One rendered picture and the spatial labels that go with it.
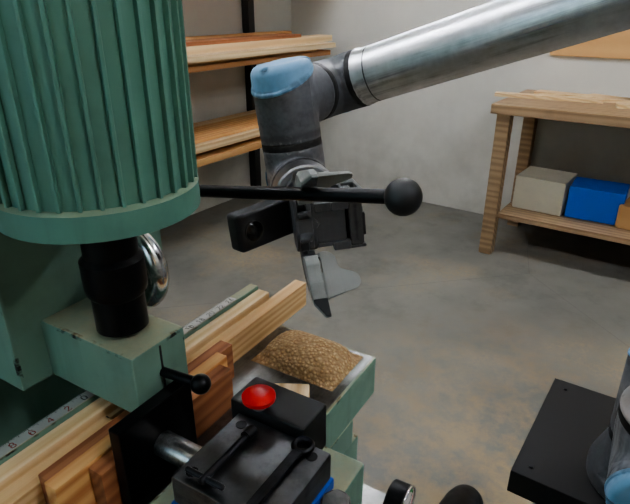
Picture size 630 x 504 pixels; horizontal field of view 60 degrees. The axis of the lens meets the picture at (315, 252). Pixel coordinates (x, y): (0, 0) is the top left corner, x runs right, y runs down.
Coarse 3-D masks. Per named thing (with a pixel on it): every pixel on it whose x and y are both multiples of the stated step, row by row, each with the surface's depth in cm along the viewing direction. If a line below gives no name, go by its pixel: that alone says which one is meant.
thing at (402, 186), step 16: (208, 192) 61; (224, 192) 60; (240, 192) 59; (256, 192) 58; (272, 192) 57; (288, 192) 56; (304, 192) 55; (320, 192) 54; (336, 192) 53; (352, 192) 52; (368, 192) 51; (384, 192) 50; (400, 192) 48; (416, 192) 48; (400, 208) 49; (416, 208) 49
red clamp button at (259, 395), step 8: (256, 384) 49; (248, 392) 48; (256, 392) 48; (264, 392) 48; (272, 392) 48; (248, 400) 47; (256, 400) 47; (264, 400) 47; (272, 400) 48; (256, 408) 47; (264, 408) 47
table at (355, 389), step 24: (240, 360) 73; (360, 360) 73; (240, 384) 69; (312, 384) 69; (360, 384) 71; (336, 408) 66; (360, 408) 73; (216, 432) 61; (336, 432) 68; (168, 480) 55
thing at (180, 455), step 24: (168, 384) 54; (144, 408) 51; (168, 408) 53; (192, 408) 56; (120, 432) 48; (144, 432) 50; (168, 432) 53; (192, 432) 57; (120, 456) 49; (144, 456) 51; (168, 456) 51; (120, 480) 50; (144, 480) 52
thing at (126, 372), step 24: (72, 312) 59; (48, 336) 58; (72, 336) 55; (96, 336) 54; (144, 336) 54; (168, 336) 55; (72, 360) 57; (96, 360) 54; (120, 360) 52; (144, 360) 52; (168, 360) 55; (96, 384) 56; (120, 384) 53; (144, 384) 53
